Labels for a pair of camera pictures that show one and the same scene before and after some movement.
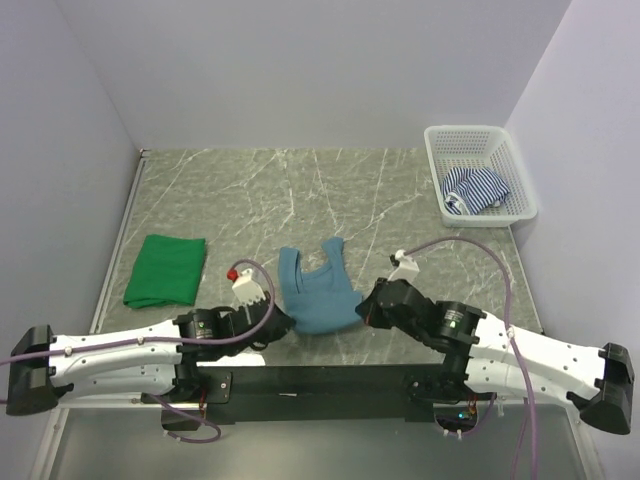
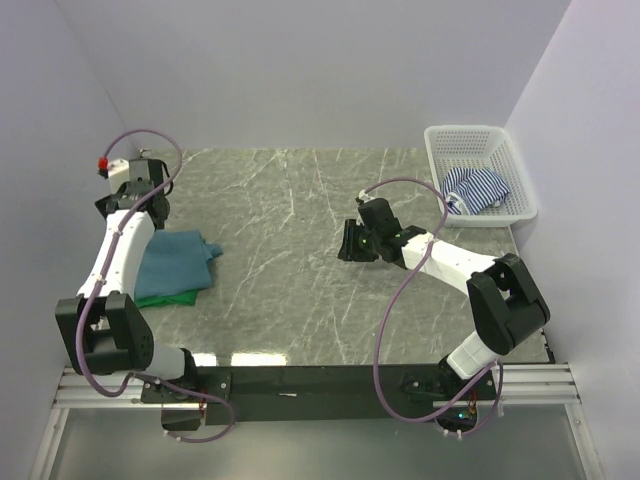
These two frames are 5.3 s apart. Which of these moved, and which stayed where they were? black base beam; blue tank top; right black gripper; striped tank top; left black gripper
Moved: left black gripper; blue tank top; right black gripper
Stayed: striped tank top; black base beam
